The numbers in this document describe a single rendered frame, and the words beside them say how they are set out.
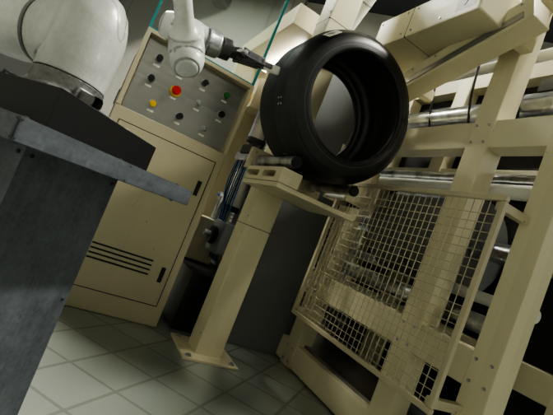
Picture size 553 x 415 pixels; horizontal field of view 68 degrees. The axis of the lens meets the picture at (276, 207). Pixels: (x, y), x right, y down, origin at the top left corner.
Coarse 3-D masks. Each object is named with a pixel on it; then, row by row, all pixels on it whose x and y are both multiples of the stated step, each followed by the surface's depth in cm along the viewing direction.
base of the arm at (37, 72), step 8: (32, 64) 86; (40, 64) 84; (32, 72) 84; (40, 72) 84; (48, 72) 84; (56, 72) 84; (64, 72) 84; (40, 80) 82; (48, 80) 83; (56, 80) 84; (64, 80) 84; (72, 80) 85; (80, 80) 86; (64, 88) 84; (72, 88) 85; (80, 88) 85; (88, 88) 88; (80, 96) 85; (88, 96) 85; (96, 96) 90; (88, 104) 84; (96, 104) 87
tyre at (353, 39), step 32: (352, 32) 153; (288, 64) 148; (320, 64) 146; (352, 64) 182; (384, 64) 158; (288, 96) 146; (352, 96) 189; (384, 96) 181; (288, 128) 148; (352, 128) 192; (384, 128) 182; (320, 160) 151; (352, 160) 188; (384, 160) 163
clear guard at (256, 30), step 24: (168, 0) 184; (216, 0) 193; (240, 0) 198; (264, 0) 203; (288, 0) 208; (216, 24) 194; (240, 24) 199; (264, 24) 204; (264, 48) 206; (240, 72) 202
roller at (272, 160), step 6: (264, 156) 175; (270, 156) 169; (276, 156) 163; (282, 156) 158; (288, 156) 153; (294, 156) 149; (258, 162) 177; (264, 162) 171; (270, 162) 166; (276, 162) 160; (282, 162) 155; (288, 162) 151; (294, 162) 148; (300, 162) 149
